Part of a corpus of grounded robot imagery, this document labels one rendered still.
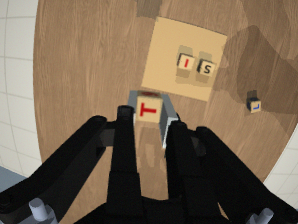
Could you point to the beige block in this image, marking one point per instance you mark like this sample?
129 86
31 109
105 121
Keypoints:
148 106
185 62
205 67
253 104

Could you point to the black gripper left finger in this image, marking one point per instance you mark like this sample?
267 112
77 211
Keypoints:
53 187

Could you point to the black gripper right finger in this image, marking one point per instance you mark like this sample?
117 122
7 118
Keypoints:
241 195

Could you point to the tan square mat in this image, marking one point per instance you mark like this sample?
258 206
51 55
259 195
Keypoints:
169 39

